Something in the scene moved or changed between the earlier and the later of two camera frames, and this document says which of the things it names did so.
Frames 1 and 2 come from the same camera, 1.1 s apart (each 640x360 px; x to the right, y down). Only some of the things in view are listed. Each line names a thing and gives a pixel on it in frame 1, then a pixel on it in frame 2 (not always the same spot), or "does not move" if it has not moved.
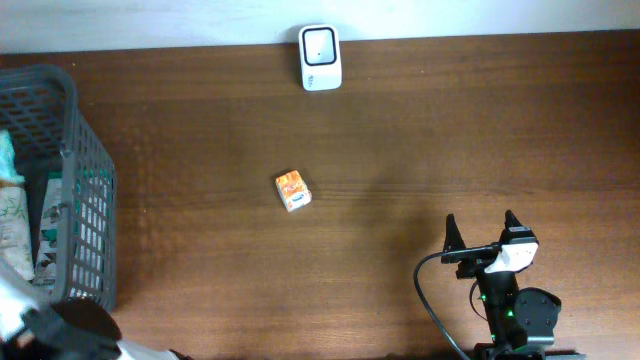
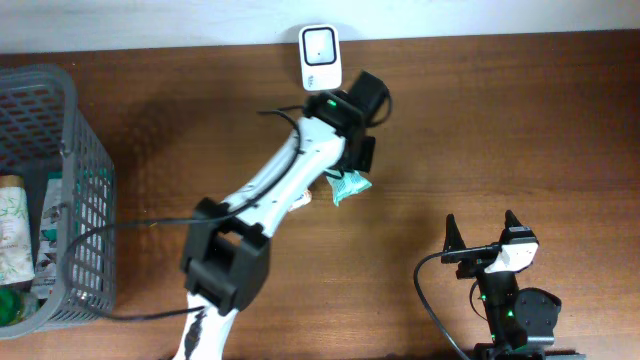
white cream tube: [15, 228] does not move
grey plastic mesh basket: [38, 104] does not move
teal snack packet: [8, 170] → [345, 183]
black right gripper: [472, 261] does not move
